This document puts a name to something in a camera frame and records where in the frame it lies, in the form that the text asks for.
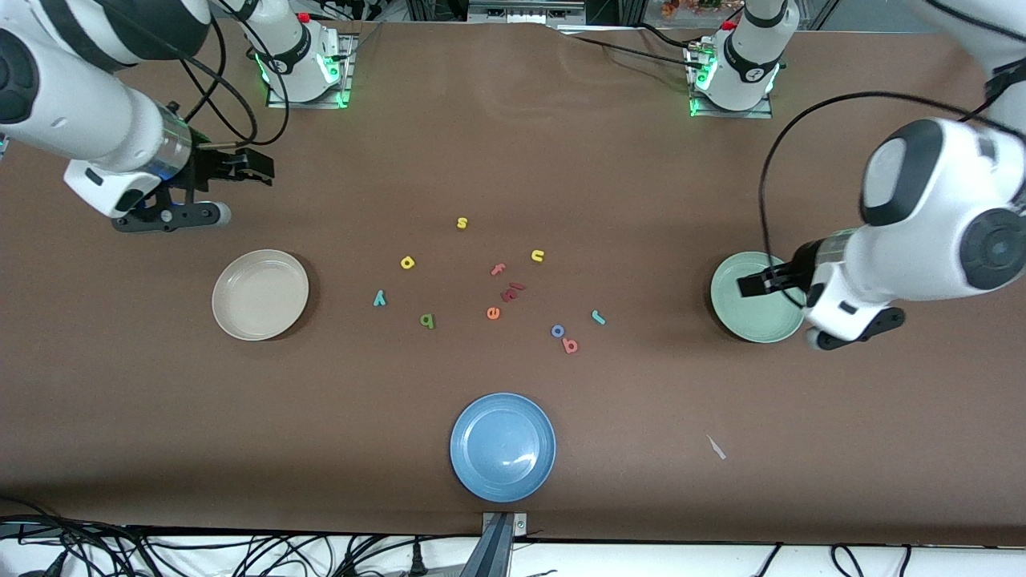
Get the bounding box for beige brown plate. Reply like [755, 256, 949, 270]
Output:
[212, 249, 310, 342]

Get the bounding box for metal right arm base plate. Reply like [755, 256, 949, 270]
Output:
[265, 32, 355, 110]

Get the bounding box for black base cable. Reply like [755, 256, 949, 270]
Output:
[305, 0, 379, 25]
[571, 34, 703, 70]
[633, 22, 700, 49]

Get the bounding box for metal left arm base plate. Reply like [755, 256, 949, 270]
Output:
[685, 40, 775, 120]

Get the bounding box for grey camera pole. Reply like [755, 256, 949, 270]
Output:
[461, 513, 515, 577]

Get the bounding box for brown table cover sheet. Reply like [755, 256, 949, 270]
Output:
[0, 14, 1026, 547]

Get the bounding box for blue plate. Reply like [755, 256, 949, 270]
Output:
[450, 392, 557, 504]

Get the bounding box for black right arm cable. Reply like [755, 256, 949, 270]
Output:
[160, 0, 291, 161]

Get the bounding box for pale green plate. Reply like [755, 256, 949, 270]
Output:
[710, 252, 807, 345]

